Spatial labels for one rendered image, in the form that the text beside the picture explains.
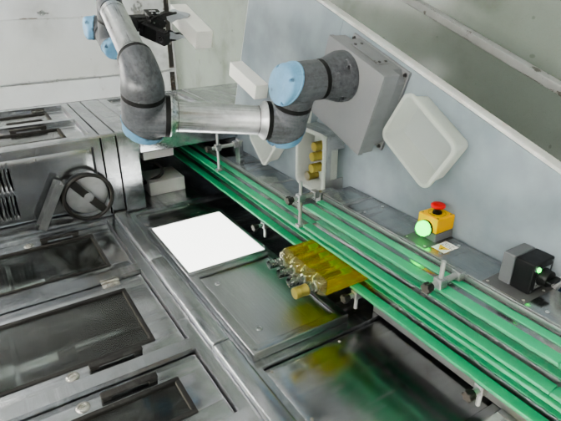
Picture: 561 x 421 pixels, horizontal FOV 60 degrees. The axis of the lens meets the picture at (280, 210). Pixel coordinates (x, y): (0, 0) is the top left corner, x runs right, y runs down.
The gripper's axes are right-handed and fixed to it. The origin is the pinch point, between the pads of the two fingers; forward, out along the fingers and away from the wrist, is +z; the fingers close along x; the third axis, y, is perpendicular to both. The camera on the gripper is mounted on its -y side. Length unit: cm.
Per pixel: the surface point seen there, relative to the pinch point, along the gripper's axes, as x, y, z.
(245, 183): 56, -29, 17
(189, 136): 58, 12, 9
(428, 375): 40, -134, 16
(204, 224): 73, -30, -1
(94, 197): 73, 2, -37
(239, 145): 51, -9, 23
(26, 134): 61, 38, -56
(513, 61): -14, -72, 89
